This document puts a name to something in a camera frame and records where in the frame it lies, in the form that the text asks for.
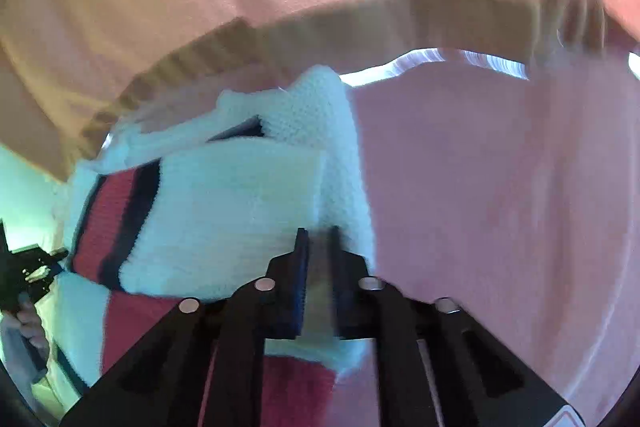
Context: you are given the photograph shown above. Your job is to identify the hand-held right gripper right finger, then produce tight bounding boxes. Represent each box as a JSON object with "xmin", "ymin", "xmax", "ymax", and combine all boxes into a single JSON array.
[{"xmin": 331, "ymin": 226, "xmax": 587, "ymax": 427}]

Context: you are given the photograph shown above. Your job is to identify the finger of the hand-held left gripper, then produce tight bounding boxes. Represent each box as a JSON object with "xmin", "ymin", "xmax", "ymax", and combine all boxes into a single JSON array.
[{"xmin": 27, "ymin": 247, "xmax": 70, "ymax": 298}]

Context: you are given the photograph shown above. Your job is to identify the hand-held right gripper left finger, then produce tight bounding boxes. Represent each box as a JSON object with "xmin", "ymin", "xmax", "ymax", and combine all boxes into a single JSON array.
[{"xmin": 60, "ymin": 227, "xmax": 309, "ymax": 427}]

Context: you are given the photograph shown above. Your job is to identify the white knit sweater red stripes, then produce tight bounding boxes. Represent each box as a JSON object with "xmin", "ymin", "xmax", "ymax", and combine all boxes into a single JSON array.
[{"xmin": 37, "ymin": 64, "xmax": 377, "ymax": 427}]

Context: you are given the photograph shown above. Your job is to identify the person's left forearm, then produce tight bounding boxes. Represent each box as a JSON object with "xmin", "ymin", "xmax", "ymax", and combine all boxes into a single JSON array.
[{"xmin": 0, "ymin": 317, "xmax": 42, "ymax": 385}]

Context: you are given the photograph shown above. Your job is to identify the person's left hand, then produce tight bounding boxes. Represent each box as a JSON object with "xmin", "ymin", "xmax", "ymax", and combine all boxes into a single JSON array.
[{"xmin": 14, "ymin": 299, "xmax": 52, "ymax": 360}]

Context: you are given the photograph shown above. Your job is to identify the pink fleece blanket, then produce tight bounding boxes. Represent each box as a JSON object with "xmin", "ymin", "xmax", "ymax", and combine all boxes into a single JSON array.
[{"xmin": 345, "ymin": 49, "xmax": 640, "ymax": 427}]

